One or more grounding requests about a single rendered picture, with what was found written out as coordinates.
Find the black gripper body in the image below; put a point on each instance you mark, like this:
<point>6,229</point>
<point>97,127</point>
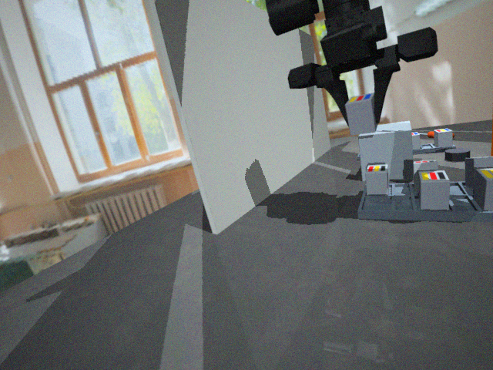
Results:
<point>420,44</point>

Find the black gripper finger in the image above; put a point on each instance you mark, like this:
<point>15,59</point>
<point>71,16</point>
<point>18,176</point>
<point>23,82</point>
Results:
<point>382,77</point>
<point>338,90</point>

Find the black short cylinder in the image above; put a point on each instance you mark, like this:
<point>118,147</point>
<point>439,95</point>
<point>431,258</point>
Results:
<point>457,154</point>

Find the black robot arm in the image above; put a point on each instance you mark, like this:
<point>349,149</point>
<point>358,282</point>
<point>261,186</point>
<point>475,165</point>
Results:
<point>352,41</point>

